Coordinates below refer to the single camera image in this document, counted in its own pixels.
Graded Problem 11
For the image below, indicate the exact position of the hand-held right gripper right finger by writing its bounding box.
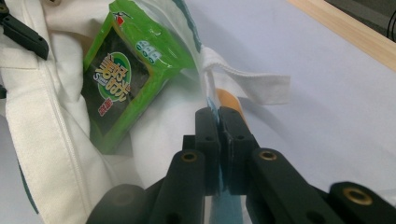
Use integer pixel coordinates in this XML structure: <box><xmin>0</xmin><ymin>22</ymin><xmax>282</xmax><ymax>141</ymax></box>
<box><xmin>219</xmin><ymin>105</ymin><xmax>345</xmax><ymax>224</ymax></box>

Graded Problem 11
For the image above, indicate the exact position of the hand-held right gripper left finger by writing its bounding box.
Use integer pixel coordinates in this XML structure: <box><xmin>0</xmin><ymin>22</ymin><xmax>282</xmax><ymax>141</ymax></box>
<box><xmin>148</xmin><ymin>106</ymin><xmax>222</xmax><ymax>224</ymax></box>

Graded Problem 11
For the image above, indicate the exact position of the white canvas tote bag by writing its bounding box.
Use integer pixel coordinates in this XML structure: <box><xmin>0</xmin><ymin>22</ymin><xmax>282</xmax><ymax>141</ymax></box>
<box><xmin>0</xmin><ymin>0</ymin><xmax>292</xmax><ymax>224</ymax></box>

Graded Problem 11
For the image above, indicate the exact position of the green snack packet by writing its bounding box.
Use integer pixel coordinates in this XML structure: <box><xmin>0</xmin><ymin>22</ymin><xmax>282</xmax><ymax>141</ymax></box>
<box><xmin>80</xmin><ymin>0</ymin><xmax>195</xmax><ymax>155</ymax></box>

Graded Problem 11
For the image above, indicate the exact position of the long black wall cable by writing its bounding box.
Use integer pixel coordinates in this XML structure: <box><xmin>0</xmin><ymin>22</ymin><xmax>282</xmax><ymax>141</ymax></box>
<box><xmin>387</xmin><ymin>8</ymin><xmax>396</xmax><ymax>43</ymax></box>

